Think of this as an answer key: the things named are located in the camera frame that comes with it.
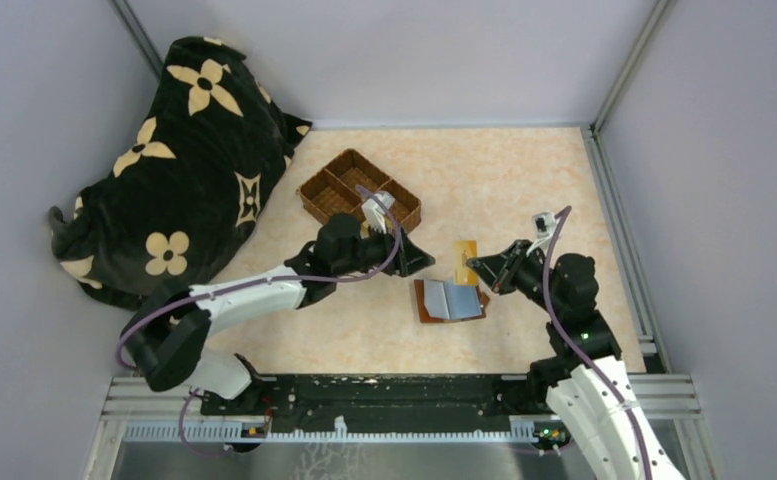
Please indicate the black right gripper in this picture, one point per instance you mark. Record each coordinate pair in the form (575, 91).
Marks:
(499, 269)

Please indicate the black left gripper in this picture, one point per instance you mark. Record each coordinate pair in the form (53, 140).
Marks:
(408, 258)

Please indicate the gold card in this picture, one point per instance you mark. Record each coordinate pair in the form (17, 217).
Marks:
(463, 251)

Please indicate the brown woven divided basket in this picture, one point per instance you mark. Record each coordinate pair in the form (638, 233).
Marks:
(332, 190)

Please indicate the brown leather card holder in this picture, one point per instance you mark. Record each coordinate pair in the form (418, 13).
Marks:
(442, 302)

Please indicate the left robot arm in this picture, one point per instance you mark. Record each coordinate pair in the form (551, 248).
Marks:
(167, 338)

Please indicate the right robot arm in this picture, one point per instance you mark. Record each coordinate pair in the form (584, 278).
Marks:
(585, 383)

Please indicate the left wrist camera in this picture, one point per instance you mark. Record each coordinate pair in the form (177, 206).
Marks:
(373, 209)

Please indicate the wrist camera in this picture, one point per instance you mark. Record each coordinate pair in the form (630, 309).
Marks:
(545, 224)
(373, 209)

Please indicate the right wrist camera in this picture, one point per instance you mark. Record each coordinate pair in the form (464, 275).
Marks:
(545, 224)

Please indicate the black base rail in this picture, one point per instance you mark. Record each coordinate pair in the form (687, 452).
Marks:
(467, 408)

